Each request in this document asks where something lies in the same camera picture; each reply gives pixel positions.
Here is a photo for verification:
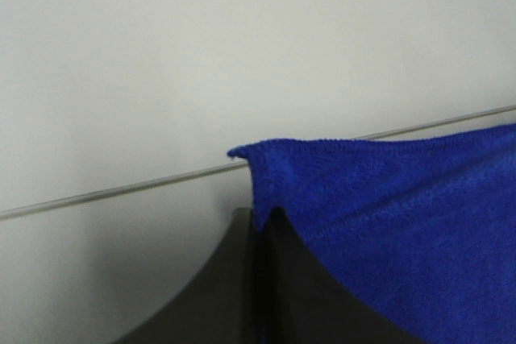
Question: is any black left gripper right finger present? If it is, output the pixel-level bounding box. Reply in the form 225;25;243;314
263;208;420;343

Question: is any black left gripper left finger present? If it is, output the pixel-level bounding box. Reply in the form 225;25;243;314
115;209;262;344

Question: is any blue microfibre towel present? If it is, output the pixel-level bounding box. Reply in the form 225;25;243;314
229;125;515;343

